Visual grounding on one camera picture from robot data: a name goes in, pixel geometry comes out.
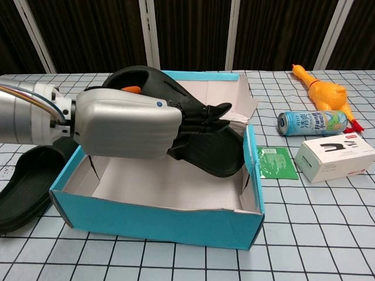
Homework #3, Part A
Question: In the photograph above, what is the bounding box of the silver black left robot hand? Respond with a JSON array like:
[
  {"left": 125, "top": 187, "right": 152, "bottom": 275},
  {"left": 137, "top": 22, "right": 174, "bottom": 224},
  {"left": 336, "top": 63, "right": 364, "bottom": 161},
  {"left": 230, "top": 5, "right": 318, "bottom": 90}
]
[{"left": 70, "top": 84, "right": 233, "bottom": 160}]

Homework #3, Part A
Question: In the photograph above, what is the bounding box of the black rubber slipper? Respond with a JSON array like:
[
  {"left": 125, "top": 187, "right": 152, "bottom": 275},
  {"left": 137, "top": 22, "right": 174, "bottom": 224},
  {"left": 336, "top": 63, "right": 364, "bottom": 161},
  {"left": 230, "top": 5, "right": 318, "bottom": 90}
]
[
  {"left": 0, "top": 136, "right": 80, "bottom": 235},
  {"left": 87, "top": 66, "right": 246, "bottom": 179}
]

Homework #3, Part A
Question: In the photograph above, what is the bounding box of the light blue shoe box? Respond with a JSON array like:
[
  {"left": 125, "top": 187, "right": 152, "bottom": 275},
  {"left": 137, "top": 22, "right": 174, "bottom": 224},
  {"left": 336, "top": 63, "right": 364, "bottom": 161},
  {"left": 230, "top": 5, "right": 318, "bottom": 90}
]
[{"left": 49, "top": 70, "right": 265, "bottom": 251}]

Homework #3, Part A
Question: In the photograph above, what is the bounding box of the small white product box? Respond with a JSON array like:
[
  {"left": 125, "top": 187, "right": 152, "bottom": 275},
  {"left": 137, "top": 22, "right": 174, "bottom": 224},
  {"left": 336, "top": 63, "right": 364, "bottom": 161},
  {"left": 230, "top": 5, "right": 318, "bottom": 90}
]
[{"left": 294, "top": 131, "right": 375, "bottom": 184}]

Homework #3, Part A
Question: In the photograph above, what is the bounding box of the black curtain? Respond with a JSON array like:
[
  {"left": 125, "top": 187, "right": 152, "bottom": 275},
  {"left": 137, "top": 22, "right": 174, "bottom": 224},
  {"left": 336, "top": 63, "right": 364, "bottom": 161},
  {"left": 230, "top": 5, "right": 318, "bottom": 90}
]
[{"left": 0, "top": 0, "right": 375, "bottom": 76}]

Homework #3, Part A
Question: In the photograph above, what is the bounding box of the green foil packet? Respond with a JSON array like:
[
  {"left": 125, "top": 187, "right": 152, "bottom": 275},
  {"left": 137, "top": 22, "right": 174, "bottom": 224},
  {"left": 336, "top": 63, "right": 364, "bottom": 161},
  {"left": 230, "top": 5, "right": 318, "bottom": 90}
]
[{"left": 256, "top": 146, "right": 299, "bottom": 180}]

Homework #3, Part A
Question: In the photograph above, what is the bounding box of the blue green drink can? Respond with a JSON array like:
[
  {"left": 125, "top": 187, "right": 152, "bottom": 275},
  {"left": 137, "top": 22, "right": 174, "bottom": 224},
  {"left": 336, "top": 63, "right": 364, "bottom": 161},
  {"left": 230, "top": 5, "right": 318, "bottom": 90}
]
[{"left": 277, "top": 110, "right": 349, "bottom": 137}]

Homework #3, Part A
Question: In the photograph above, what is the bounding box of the blue checkered tablecloth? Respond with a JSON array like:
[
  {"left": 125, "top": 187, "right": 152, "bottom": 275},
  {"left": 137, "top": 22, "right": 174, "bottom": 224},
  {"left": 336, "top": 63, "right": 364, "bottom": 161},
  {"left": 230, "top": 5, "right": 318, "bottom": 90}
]
[{"left": 0, "top": 69, "right": 375, "bottom": 281}]

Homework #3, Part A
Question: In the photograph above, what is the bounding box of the yellow rubber chicken toy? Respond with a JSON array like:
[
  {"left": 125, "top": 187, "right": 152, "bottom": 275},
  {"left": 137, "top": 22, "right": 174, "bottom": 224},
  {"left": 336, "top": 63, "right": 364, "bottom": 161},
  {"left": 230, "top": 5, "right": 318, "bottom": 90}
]
[{"left": 291, "top": 63, "right": 364, "bottom": 135}]

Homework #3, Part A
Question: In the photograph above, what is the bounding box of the white metal frame post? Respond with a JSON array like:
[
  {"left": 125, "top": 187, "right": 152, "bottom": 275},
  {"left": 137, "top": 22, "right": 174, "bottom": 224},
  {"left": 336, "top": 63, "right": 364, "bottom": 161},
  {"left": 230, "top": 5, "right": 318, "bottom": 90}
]
[
  {"left": 313, "top": 0, "right": 348, "bottom": 70},
  {"left": 139, "top": 0, "right": 161, "bottom": 72},
  {"left": 13, "top": 0, "right": 56, "bottom": 74},
  {"left": 224, "top": 0, "right": 241, "bottom": 71}
]

